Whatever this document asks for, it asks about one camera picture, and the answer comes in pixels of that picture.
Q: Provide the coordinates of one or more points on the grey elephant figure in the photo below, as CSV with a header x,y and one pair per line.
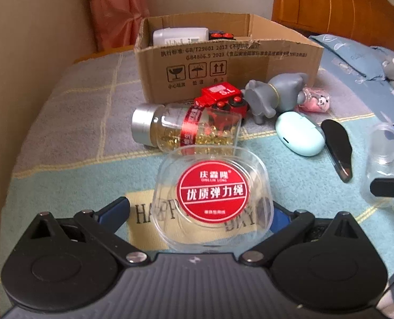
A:
x,y
266,99

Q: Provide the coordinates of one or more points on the clear bottle of gold capsules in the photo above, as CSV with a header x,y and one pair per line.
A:
x,y
170,126

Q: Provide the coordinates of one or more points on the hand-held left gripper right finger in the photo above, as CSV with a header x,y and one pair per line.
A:
x,y
280,220

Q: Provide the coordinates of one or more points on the clear plastic cup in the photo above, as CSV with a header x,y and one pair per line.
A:
x,y
383,153

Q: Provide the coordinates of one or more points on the cardboard box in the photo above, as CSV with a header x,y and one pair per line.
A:
x,y
243,59

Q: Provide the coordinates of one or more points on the black cube toy red wheels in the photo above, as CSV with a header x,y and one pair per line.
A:
x,y
220,35

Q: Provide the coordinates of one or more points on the clear plastic box red label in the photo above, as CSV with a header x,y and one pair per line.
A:
x,y
213,189

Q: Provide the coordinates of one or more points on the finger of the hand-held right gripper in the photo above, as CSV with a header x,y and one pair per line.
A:
x,y
391,187

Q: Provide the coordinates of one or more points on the mint green earbud case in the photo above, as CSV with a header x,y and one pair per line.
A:
x,y
299,133

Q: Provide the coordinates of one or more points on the blue flowered pillow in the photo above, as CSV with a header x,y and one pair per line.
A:
x,y
349,59

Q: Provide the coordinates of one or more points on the pink curtain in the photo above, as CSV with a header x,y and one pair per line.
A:
x,y
117,10

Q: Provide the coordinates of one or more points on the red toy truck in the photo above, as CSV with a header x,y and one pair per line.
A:
x,y
216,96

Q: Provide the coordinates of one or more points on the white plastic bottle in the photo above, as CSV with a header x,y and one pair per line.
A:
x,y
180,36

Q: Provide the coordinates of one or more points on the wooden headboard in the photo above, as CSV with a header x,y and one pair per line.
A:
x,y
333,3

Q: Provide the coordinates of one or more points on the pink panda glass jar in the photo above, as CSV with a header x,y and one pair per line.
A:
x,y
316,101

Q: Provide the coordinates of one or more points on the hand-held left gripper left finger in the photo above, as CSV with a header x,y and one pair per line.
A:
x,y
112,212

